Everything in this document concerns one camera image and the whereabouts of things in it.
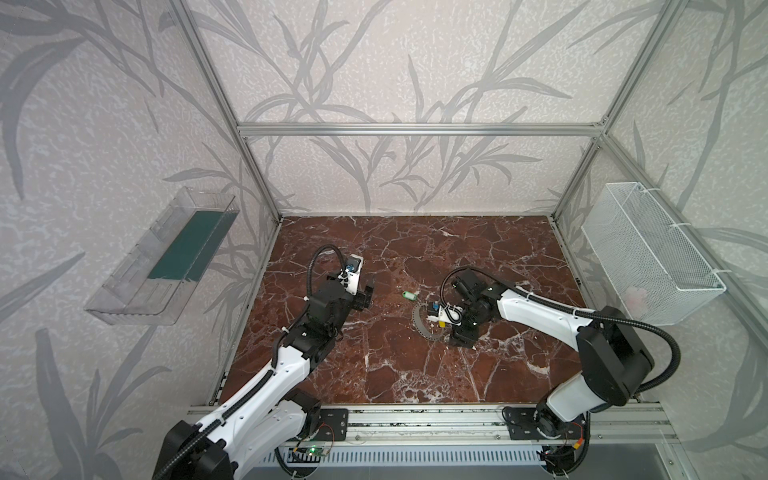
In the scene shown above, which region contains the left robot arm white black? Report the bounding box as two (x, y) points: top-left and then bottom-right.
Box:
(153, 278), (374, 479)

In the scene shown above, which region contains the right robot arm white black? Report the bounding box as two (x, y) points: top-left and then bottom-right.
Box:
(437, 266), (682, 439)

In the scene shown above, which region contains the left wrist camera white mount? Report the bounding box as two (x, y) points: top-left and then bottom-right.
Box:
(339, 254), (364, 295)

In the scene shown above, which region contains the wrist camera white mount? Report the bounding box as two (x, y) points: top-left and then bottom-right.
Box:
(339, 254), (364, 295)
(427, 302), (463, 328)

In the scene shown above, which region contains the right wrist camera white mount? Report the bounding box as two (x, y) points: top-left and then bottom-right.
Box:
(427, 302), (463, 328)

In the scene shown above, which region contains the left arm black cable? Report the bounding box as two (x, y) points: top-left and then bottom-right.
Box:
(152, 244), (349, 480)

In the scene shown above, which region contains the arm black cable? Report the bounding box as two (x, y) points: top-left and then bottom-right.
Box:
(152, 244), (349, 480)
(439, 266), (682, 397)

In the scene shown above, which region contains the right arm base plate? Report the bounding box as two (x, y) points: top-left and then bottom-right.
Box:
(501, 406), (589, 444)

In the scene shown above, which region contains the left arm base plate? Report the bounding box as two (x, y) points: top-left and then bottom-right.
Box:
(299, 408), (349, 442)

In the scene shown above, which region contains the aluminium frame crossbar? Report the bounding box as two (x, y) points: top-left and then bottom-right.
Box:
(237, 122), (602, 138)

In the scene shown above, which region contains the aluminium front rail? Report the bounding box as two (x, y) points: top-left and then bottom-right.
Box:
(173, 403), (679, 448)

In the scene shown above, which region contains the white wire mesh basket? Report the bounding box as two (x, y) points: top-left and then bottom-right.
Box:
(582, 182), (726, 326)

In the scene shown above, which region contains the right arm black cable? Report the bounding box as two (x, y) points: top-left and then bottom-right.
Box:
(439, 266), (682, 397)

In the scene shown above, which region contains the clear plastic wall bin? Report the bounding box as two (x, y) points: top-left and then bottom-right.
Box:
(84, 187), (240, 326)

